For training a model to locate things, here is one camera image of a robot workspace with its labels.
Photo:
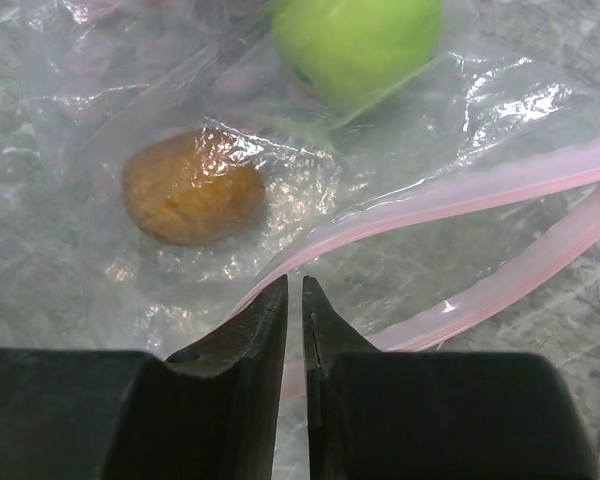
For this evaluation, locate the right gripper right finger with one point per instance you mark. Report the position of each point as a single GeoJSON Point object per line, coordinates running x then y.
{"type": "Point", "coordinates": [437, 415]}

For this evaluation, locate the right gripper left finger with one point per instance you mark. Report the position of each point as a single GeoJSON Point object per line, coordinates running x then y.
{"type": "Point", "coordinates": [208, 411]}

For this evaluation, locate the clear zip top bag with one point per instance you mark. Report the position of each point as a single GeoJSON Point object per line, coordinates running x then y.
{"type": "Point", "coordinates": [428, 218]}

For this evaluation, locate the fake brown kiwi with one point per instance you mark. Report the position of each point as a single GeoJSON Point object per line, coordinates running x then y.
{"type": "Point", "coordinates": [193, 188]}

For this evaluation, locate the fake green apple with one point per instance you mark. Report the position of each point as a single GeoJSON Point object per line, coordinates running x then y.
{"type": "Point", "coordinates": [353, 53]}

